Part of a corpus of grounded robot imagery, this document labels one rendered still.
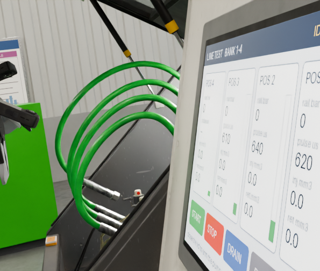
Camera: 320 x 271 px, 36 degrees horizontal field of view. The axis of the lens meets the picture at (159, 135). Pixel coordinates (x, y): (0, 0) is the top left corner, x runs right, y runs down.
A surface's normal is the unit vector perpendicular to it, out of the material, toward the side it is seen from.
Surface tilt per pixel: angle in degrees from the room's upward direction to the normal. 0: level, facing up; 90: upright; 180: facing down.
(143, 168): 90
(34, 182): 90
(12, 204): 90
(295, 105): 76
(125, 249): 90
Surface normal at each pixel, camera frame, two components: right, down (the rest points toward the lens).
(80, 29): 0.24, 0.08
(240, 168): -0.98, -0.09
